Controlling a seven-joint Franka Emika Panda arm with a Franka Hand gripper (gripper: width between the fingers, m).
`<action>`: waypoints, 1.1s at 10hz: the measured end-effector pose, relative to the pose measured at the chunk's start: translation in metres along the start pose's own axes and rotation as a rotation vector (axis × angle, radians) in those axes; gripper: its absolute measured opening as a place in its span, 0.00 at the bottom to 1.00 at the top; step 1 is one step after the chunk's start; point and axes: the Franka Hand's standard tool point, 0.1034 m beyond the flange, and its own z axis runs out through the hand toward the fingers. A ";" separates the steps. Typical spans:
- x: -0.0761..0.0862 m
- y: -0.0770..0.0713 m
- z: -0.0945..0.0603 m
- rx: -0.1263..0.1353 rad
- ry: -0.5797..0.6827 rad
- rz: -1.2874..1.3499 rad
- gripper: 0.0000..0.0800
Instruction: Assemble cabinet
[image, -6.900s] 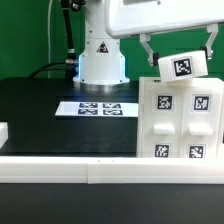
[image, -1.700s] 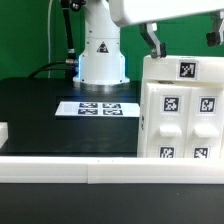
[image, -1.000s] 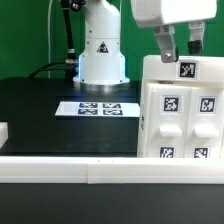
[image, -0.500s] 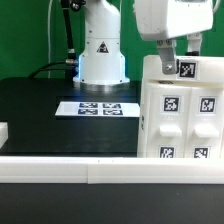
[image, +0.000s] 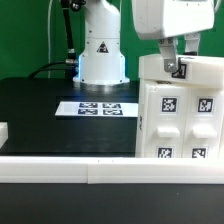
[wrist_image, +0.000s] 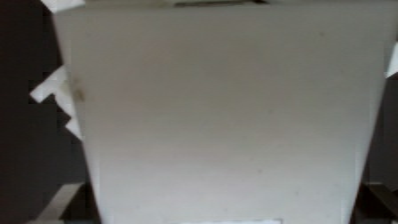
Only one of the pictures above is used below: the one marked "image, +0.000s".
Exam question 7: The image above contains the white cabinet top block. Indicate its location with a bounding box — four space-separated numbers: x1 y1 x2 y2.
139 54 224 88

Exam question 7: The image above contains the white cable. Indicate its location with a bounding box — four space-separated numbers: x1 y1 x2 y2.
47 0 54 79

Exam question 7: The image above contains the white marker sheet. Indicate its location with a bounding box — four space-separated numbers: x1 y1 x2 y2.
55 101 138 117

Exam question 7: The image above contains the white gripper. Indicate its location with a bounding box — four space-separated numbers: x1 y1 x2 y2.
131 0 215 72

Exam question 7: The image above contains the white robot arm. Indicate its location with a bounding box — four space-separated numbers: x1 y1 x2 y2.
60 0 215 91

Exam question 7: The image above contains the white cabinet box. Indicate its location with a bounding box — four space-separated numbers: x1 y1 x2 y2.
134 78 224 159

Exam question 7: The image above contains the white frame border wall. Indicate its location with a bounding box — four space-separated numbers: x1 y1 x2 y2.
0 122 224 185

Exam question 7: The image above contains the white cabinet door panel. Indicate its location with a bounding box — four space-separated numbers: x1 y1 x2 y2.
143 83 187 158
182 88 224 159

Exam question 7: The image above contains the black cable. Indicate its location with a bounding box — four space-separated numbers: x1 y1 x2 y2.
28 0 79 79

